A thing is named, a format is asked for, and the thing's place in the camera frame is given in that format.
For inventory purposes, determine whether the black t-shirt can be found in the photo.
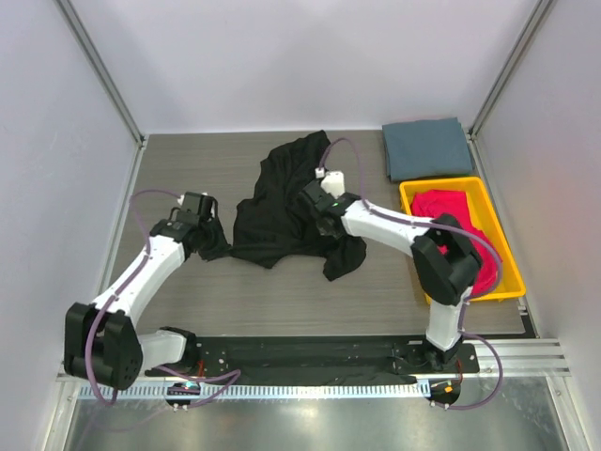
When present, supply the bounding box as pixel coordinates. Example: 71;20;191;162
199;131;367;281

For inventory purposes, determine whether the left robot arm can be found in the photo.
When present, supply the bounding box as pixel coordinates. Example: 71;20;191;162
63;192;228;404

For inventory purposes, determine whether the aluminium front rail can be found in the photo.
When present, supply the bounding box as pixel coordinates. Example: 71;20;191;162
55;338;573;382

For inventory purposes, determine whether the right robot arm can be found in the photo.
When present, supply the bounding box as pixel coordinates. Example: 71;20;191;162
299;179;483;372

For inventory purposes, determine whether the aluminium frame post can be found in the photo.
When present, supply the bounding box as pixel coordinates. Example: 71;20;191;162
53;0;146;148
467;0;558;142

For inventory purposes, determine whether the folded grey-blue t-shirt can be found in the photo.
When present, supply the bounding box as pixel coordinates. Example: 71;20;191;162
382;117;473;182

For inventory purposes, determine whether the left aluminium frame post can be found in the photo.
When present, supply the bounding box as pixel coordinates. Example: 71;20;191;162
53;0;146;148

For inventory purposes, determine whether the right aluminium frame post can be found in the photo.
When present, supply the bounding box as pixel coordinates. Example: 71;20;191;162
467;0;558;142

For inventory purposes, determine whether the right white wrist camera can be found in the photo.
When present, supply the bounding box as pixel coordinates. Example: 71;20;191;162
315;167;346;198

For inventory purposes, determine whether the yellow plastic bin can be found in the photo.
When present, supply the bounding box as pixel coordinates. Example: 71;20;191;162
399;176;526;302

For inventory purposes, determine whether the crumpled red t-shirt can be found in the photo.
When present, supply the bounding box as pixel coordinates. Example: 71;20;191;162
411;190;498;296

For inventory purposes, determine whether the slotted grey cable duct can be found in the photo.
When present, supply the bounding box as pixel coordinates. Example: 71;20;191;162
77;382;431;400

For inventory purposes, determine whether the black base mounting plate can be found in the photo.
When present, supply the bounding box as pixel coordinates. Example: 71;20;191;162
167;335;480;386

